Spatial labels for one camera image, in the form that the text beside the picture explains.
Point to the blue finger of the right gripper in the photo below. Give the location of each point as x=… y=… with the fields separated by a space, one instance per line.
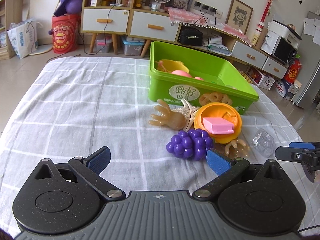
x=289 y=154
x=305 y=145

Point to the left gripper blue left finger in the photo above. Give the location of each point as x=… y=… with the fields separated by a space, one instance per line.
x=89 y=169

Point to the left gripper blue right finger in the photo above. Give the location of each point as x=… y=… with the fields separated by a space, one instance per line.
x=228 y=171

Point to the clear plastic case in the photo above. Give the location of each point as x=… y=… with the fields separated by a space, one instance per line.
x=263 y=143

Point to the tan rubber octopus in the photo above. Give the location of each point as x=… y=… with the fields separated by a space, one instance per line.
x=167 y=117
x=237 y=148

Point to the purple toy grapes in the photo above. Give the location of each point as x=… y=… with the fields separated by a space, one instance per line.
x=192 y=145

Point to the pink toy block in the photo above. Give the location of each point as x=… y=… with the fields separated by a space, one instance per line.
x=218 y=125

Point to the orange toy plate stack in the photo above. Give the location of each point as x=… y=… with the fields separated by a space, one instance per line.
x=219 y=110

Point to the beige starfish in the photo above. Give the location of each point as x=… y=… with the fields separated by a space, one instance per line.
x=188 y=111

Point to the pink toy pig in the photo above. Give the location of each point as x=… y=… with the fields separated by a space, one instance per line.
x=185 y=74

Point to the yellow toy pot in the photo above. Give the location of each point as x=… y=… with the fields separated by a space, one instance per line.
x=168 y=66

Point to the grey checked cloth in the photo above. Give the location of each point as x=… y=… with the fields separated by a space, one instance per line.
x=78 y=105

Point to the egg carton tray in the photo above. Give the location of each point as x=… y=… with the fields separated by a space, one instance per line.
x=247 y=78

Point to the silver refrigerator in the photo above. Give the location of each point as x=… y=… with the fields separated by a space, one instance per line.
x=309 y=73

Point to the green plastic cookie bin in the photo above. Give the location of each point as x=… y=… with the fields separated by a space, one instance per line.
x=210 y=79

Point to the black microwave oven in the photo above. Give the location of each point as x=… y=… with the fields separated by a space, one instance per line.
x=279 y=48

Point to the white printer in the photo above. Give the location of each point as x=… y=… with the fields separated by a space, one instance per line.
x=285 y=32

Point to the clear storage box blue lid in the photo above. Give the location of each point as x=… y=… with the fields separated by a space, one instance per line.
x=132 y=46

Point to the black bag on shelf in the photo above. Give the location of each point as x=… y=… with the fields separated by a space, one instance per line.
x=190 y=36

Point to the red printed bucket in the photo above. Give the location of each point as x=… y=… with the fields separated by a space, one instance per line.
x=64 y=33

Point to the framed cartoon girl picture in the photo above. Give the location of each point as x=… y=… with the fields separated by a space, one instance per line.
x=239 y=15

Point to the white shopping bag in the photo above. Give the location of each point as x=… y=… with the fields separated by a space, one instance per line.
x=23 y=37

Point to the pink table runner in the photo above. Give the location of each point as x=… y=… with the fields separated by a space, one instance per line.
x=183 y=17

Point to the wooden cabinet with drawers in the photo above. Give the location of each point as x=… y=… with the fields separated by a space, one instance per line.
x=115 y=18

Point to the purple plush toy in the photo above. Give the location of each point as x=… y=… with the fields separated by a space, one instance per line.
x=68 y=7

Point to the wooden bookshelf desk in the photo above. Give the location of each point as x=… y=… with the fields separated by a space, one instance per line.
x=11 y=12

